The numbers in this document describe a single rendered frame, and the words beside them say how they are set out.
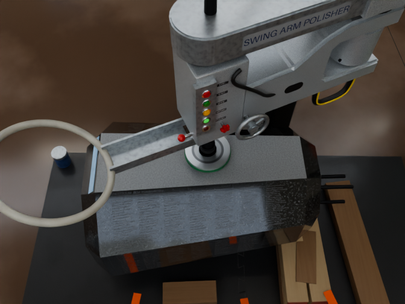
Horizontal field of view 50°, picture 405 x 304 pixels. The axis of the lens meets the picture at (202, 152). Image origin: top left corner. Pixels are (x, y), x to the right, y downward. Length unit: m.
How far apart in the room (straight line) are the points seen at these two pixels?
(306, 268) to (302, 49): 1.30
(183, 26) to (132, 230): 1.08
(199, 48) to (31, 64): 2.56
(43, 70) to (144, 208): 1.94
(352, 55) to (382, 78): 1.82
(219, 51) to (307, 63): 0.44
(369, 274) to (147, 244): 1.33
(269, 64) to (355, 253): 1.47
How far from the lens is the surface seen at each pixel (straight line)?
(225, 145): 2.05
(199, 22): 1.38
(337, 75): 1.93
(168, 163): 2.07
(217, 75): 1.45
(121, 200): 2.05
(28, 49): 3.91
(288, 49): 1.72
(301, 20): 1.48
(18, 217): 1.60
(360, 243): 2.82
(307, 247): 2.58
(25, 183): 3.15
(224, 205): 2.05
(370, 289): 2.75
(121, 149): 1.83
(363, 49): 1.89
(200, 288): 2.54
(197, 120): 1.57
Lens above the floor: 2.60
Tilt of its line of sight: 59 degrees down
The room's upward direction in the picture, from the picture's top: straight up
